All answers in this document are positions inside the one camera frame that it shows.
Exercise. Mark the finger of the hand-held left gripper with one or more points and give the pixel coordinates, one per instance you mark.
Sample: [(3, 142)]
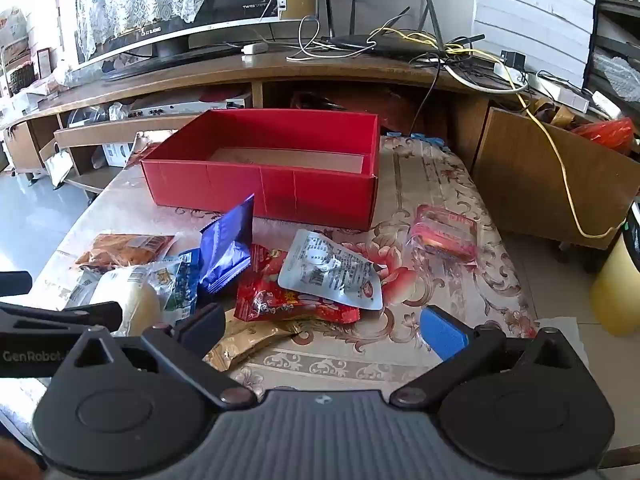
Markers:
[(100, 314), (15, 283)]

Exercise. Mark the brown cardboard box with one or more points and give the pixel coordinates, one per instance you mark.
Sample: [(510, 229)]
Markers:
[(540, 175)]

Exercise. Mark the bubble wrap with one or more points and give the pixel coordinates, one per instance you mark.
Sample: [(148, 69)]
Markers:
[(620, 77)]

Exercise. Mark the wooden television cabinet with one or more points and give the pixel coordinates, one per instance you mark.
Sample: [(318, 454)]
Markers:
[(350, 67)]

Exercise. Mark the silver snack packet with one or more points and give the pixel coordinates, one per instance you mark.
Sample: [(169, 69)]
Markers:
[(330, 272)]

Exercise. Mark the silver set-top box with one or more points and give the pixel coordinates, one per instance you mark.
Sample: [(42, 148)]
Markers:
[(185, 108)]

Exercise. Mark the small white adapter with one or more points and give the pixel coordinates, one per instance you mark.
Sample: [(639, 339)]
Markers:
[(255, 48)]

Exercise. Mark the white paper sheet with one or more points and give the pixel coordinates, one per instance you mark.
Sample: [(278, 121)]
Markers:
[(565, 327)]

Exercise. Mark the red gummy packet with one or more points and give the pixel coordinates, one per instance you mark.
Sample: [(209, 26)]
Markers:
[(270, 302)]

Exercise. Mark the yellow bin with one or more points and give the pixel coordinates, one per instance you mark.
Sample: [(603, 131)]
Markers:
[(617, 290)]

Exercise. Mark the black plug adapter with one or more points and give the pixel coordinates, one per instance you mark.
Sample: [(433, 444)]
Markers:
[(513, 58)]

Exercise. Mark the gold brown snack packet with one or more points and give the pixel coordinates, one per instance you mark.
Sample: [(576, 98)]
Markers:
[(250, 340)]

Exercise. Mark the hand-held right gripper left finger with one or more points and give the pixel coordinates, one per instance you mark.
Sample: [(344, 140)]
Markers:
[(202, 325)]

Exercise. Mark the red cardboard box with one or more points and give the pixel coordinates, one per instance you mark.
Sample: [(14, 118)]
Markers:
[(225, 185)]

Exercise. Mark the white bun packet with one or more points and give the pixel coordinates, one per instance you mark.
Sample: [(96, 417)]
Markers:
[(125, 295)]

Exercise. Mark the orange spicy strip packet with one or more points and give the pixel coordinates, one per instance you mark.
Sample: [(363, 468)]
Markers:
[(125, 250)]

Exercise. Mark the white power strip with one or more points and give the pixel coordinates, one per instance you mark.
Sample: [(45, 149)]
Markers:
[(550, 90)]

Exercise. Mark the pink transparent snack packet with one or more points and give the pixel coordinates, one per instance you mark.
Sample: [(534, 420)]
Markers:
[(442, 232)]

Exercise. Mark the blue snack packet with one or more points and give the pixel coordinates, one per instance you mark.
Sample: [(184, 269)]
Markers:
[(225, 250)]

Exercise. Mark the small red bag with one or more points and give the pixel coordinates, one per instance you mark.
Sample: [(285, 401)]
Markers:
[(605, 135)]

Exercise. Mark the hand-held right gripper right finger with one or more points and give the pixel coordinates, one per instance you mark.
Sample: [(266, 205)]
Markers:
[(442, 332)]

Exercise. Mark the white slatted panel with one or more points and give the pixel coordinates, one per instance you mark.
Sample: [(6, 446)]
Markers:
[(530, 15)]

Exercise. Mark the black metal shelf rack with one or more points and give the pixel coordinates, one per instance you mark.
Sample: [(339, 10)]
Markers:
[(615, 10)]

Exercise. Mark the blue foam mat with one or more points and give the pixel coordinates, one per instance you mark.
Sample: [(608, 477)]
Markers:
[(420, 138)]

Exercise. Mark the black router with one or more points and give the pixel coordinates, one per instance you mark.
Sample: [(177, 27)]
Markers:
[(400, 45)]

